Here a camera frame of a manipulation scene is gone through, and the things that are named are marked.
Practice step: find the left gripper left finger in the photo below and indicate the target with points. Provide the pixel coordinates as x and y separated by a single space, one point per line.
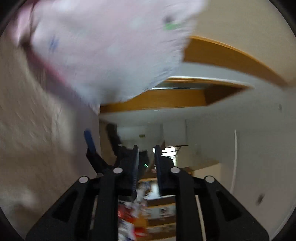
88 210

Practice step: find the wooden headboard frame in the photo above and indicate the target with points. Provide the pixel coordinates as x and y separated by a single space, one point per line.
186 92

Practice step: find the pink flower-print pillow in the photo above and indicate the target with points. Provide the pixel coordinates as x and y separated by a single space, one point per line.
107 51

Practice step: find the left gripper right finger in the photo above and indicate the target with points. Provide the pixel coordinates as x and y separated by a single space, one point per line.
205 210

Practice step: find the cluttered wooden shelf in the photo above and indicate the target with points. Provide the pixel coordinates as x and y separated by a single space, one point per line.
151 216

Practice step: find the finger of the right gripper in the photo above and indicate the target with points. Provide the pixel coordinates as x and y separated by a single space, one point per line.
96 161
120 151

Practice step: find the beige cable-knit sweater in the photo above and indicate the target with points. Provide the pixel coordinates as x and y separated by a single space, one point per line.
42 144

